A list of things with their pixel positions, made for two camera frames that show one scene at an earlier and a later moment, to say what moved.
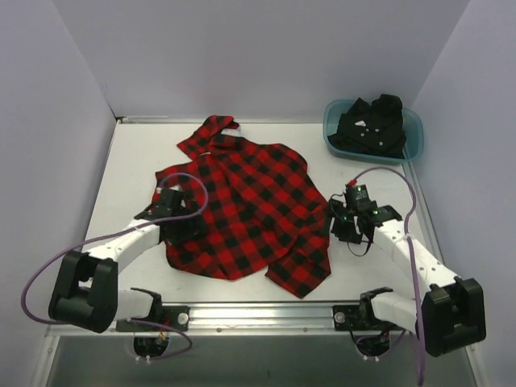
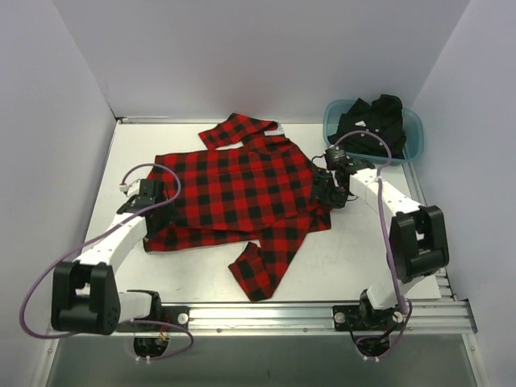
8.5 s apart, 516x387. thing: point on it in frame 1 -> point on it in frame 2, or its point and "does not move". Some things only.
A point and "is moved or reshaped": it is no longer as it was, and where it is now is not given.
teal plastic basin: (413, 134) does not move
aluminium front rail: (229, 319) does not move
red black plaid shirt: (265, 214) is moved or reshaped
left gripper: (187, 227) -> (162, 218)
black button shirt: (376, 128) does not move
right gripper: (340, 222) -> (322, 190)
